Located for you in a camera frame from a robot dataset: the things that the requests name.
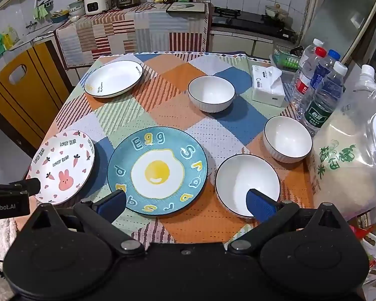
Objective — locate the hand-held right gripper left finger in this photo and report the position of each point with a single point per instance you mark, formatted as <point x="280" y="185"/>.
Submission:
<point x="114" y="202"/>

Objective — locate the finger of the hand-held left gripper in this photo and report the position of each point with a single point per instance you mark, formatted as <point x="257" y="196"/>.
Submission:
<point x="31" y="186"/>

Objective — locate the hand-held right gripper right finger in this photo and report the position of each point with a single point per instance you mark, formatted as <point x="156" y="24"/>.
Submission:
<point x="258" y="205"/>

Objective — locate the white ribbed bowl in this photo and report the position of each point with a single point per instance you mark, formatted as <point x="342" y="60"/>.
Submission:
<point x="242" y="178"/>
<point x="211" y="92"/>
<point x="287" y="138"/>

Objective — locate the blue fried egg plate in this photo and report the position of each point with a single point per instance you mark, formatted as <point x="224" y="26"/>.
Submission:
<point x="156" y="171"/>

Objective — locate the white plate with black rim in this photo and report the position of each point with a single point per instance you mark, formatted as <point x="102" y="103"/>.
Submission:
<point x="112" y="78"/>

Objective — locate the pale fuzzy garment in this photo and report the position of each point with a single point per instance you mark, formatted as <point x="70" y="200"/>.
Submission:
<point x="0" y="238"/>

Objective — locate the yellow wooden chair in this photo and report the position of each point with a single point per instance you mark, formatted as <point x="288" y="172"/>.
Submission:
<point x="18" y="91"/>

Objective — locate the colourful plastic packaging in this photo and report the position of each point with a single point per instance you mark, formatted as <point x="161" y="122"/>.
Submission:
<point x="371" y="244"/>

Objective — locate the white tissue box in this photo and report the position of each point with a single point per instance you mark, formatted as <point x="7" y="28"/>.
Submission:
<point x="268" y="86"/>

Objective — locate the green label water bottle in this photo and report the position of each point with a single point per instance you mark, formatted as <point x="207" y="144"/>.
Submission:
<point x="324" y="100"/>

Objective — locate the red label water bottle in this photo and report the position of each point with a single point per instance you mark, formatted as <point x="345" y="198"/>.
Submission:
<point x="304" y="84"/>

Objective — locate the green plastic basket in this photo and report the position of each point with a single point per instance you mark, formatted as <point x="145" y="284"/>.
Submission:
<point x="285" y="59"/>

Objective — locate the blue cap water bottle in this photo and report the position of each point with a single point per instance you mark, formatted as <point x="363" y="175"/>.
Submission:
<point x="322" y="70"/>

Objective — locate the clear bottle with white cap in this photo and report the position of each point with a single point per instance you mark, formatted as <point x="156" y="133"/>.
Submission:
<point x="310" y="53"/>

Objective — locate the striped counter cloth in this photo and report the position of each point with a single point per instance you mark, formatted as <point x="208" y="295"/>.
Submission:
<point x="128" y="31"/>

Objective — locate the green cloth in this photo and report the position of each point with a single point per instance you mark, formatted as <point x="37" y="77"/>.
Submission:
<point x="40" y="11"/>

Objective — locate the stack of dishes by sink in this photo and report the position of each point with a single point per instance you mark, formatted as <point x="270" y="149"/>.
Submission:
<point x="73" y="8"/>

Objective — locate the black gas stove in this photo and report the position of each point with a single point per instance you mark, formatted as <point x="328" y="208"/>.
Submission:
<point x="247" y="18"/>

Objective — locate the white rice cooker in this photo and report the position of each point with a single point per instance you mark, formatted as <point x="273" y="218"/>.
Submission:
<point x="95" y="3"/>

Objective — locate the pot with lid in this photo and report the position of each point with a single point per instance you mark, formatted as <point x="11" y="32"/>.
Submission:
<point x="277" y="12"/>

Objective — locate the grey refrigerator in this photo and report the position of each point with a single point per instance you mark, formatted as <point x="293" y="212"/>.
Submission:
<point x="344" y="18"/>

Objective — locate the cutting board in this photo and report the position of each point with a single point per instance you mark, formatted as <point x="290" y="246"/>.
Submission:
<point x="186" y="7"/>

